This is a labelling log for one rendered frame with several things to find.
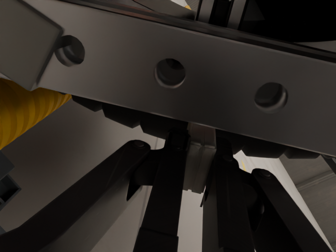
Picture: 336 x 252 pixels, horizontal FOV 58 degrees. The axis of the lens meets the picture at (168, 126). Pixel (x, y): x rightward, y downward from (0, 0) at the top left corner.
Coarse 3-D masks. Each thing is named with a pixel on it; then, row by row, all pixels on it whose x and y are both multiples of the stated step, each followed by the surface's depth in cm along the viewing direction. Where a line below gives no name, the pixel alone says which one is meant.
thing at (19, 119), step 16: (0, 80) 21; (0, 96) 21; (16, 96) 22; (32, 96) 24; (48, 96) 26; (64, 96) 29; (0, 112) 20; (16, 112) 22; (32, 112) 24; (48, 112) 27; (0, 128) 20; (16, 128) 22; (0, 144) 21
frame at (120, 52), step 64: (0, 0) 12; (64, 0) 12; (0, 64) 13; (64, 64) 14; (128, 64) 13; (192, 64) 13; (256, 64) 12; (320, 64) 12; (256, 128) 14; (320, 128) 13
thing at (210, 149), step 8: (208, 128) 18; (208, 136) 17; (208, 144) 16; (200, 152) 16; (208, 152) 16; (200, 160) 16; (208, 160) 16; (200, 168) 16; (208, 168) 16; (200, 176) 16; (192, 184) 17; (200, 184) 16; (200, 192) 17
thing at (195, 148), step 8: (192, 128) 17; (200, 128) 17; (192, 136) 16; (200, 136) 16; (192, 144) 16; (200, 144) 16; (192, 152) 16; (192, 160) 16; (192, 168) 16; (184, 176) 16; (192, 176) 16; (184, 184) 16
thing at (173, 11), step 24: (120, 0) 20; (144, 0) 24; (168, 0) 38; (216, 0) 21; (240, 0) 21; (216, 24) 23; (240, 24) 22; (264, 24) 34; (288, 24) 32; (312, 24) 29
